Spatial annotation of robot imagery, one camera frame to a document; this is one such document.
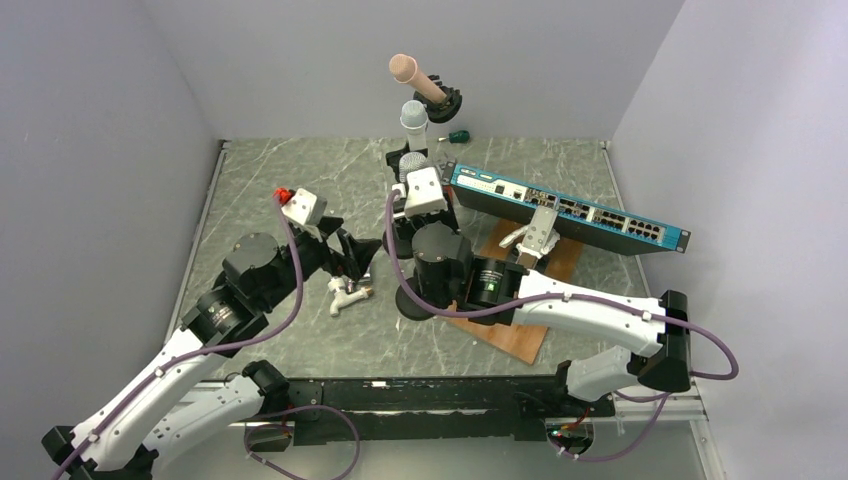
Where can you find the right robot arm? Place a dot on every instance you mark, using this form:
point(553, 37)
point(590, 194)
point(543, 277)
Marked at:
point(649, 344)

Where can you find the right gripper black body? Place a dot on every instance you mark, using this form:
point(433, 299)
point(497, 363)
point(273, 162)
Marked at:
point(410, 224)

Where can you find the grey handheld microphone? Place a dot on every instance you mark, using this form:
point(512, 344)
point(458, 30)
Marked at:
point(411, 162)

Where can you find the white microphone with stand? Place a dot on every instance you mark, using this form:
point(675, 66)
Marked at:
point(414, 120)

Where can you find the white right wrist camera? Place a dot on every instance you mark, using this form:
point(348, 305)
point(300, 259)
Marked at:
point(420, 194)

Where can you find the green handled screwdriver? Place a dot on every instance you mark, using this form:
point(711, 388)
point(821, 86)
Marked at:
point(456, 137)

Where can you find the pink microphone on stand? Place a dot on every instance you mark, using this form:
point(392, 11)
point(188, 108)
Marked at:
point(441, 103)

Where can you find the black front microphone stand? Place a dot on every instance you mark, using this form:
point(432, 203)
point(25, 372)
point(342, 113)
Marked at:
point(432, 273)

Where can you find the blue network switch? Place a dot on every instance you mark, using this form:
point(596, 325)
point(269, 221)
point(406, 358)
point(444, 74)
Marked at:
point(587, 222)

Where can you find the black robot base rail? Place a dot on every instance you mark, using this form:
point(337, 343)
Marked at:
point(324, 410)

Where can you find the chrome white faucet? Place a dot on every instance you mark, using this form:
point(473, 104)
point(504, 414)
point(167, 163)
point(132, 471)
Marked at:
point(343, 298)

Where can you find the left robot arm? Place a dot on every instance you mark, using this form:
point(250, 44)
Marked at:
point(143, 429)

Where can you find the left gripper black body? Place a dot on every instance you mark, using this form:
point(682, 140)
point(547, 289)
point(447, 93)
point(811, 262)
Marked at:
point(314, 254)

